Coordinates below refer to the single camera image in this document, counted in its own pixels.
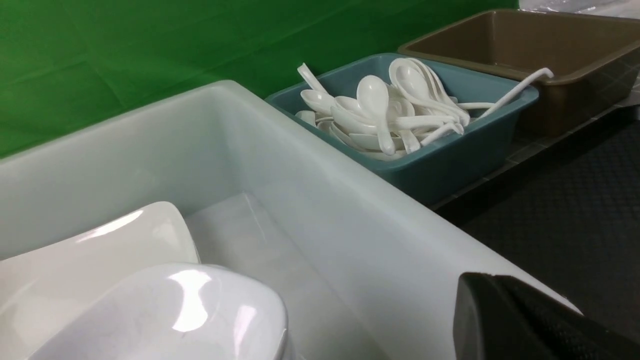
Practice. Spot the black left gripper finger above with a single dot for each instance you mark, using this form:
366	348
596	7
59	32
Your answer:
499	317

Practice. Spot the white spoon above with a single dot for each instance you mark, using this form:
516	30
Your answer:
373	98
416	83
510	95
311	80

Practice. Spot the large white square plate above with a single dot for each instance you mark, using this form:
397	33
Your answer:
42	290

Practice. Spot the large white plastic tub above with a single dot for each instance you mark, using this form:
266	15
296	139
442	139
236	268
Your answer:
366	271

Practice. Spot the teal plastic bin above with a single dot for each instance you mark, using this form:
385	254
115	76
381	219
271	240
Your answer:
448	164

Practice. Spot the white spoon over bin edge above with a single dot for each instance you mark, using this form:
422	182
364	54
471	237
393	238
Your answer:
510	95

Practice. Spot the brown plastic bin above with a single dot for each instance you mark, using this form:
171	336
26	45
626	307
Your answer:
594	60

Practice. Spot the white spoon standing upright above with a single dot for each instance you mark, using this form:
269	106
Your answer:
311	80

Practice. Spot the stack of white bowls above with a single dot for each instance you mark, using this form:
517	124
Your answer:
178	311

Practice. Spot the green cloth backdrop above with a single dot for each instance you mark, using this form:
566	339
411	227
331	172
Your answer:
69	64

